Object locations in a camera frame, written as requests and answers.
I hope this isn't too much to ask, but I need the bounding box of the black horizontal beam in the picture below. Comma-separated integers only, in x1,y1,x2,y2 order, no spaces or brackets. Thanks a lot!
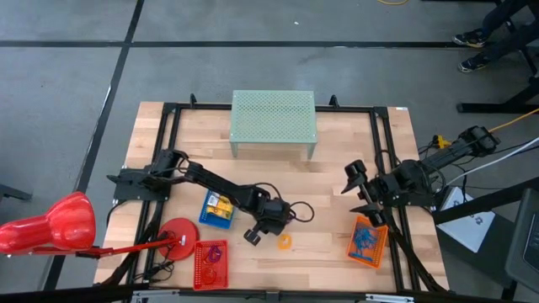
0,282,539,303

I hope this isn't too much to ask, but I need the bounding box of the green perforated metal shelf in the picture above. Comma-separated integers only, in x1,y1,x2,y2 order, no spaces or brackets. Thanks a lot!
229,89,318,160

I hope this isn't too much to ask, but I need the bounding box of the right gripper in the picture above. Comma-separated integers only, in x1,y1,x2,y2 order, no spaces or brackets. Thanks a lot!
340,159,397,228

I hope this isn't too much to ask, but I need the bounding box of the person's shoe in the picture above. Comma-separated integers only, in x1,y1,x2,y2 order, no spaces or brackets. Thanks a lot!
457,54,492,73
452,28,488,48

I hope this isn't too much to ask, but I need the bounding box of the black lamp cable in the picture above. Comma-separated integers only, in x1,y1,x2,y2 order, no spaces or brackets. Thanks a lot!
134,242,176,284

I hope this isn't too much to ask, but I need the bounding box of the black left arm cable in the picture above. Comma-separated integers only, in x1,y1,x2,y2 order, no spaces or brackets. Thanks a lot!
252,181,315,223

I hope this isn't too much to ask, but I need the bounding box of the yellow packet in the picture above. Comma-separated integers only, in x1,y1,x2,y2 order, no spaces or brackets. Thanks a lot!
214,197,235,221

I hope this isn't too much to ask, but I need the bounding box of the blue plastic basket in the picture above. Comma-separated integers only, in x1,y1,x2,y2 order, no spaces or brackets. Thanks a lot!
198,189,237,231

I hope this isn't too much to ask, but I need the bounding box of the dark grey device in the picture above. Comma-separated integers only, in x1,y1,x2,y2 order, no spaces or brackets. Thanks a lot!
504,188,539,295

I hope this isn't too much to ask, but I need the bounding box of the person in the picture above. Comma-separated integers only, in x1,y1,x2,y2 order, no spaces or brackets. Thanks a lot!
452,0,539,73

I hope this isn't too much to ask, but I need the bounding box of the red plastic basket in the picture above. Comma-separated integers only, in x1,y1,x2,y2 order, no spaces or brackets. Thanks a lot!
193,239,229,291

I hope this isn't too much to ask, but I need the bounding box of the white box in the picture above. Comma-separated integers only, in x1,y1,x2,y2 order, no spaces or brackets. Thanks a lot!
435,186,497,253

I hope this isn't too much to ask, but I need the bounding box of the white cable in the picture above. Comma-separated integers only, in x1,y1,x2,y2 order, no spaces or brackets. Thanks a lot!
446,136,539,186

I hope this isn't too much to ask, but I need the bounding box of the black desk bar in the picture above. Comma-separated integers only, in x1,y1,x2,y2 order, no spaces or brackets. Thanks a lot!
432,176,539,225

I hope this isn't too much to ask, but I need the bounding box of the black table frame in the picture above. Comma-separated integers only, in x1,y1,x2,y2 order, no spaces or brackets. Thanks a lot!
125,93,447,295

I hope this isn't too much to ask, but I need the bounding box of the orange plastic basket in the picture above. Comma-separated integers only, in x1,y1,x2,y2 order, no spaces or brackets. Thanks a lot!
345,215,389,269

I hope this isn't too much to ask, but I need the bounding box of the red desk lamp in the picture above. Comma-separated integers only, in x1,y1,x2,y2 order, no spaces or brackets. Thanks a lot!
0,192,200,262

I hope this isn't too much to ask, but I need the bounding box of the dark furniture leg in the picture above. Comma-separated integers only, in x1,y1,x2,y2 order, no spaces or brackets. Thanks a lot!
0,183,34,203

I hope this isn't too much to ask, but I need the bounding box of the black furniture base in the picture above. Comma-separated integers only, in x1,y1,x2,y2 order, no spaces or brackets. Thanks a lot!
456,41,539,114

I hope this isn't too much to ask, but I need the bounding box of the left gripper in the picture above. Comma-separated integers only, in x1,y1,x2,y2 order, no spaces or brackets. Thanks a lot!
243,197,292,247

